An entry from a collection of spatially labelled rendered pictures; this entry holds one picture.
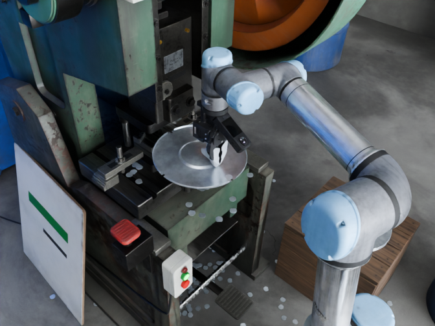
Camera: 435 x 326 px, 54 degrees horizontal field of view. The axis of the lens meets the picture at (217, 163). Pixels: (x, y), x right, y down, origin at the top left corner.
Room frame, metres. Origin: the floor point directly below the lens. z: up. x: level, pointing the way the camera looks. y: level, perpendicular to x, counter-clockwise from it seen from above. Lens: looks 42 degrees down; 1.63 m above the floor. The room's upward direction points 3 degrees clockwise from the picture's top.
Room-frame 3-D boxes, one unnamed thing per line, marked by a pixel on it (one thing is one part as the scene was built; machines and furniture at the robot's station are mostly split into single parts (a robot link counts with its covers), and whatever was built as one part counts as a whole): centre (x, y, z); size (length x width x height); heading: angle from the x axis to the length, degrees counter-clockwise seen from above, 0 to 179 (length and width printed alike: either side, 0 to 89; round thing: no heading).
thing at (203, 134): (0.95, 0.02, 0.94); 0.09 x 0.08 x 0.12; 50
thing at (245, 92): (0.87, -0.06, 1.09); 0.11 x 0.11 x 0.08; 33
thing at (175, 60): (1.08, 0.17, 1.04); 0.17 x 0.15 x 0.30; 50
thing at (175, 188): (1.10, 0.20, 0.68); 0.45 x 0.30 x 0.06; 140
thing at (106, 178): (0.98, 0.31, 0.76); 0.17 x 0.06 x 0.10; 140
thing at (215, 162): (0.94, 0.03, 0.83); 0.06 x 0.03 x 0.09; 50
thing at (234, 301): (1.02, 0.09, 0.14); 0.59 x 0.10 x 0.05; 50
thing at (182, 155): (0.99, 0.05, 0.79); 0.29 x 0.29 x 0.01
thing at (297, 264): (1.12, -0.55, 0.18); 0.40 x 0.38 x 0.35; 50
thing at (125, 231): (0.70, 0.23, 0.72); 0.07 x 0.06 x 0.08; 50
